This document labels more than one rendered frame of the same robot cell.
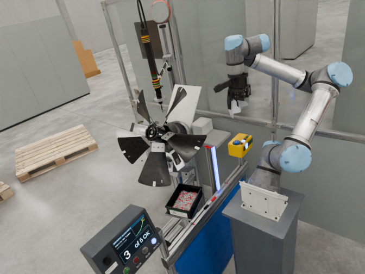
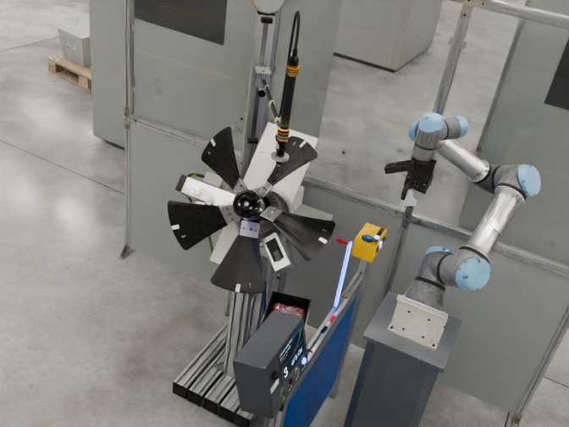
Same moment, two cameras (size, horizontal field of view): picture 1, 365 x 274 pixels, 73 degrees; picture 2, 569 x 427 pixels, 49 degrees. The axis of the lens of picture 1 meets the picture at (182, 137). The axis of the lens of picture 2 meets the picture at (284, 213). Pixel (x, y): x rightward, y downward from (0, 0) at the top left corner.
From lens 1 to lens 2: 119 cm
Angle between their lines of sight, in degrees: 20
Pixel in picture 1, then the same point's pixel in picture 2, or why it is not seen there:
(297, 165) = (475, 282)
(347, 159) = (499, 280)
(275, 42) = (442, 100)
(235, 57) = (431, 141)
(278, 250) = (428, 386)
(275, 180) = (439, 298)
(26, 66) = not seen: outside the picture
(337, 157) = not seen: hidden behind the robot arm
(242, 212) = (390, 336)
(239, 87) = (422, 176)
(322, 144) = not seen: hidden behind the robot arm
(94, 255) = (267, 366)
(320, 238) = (436, 396)
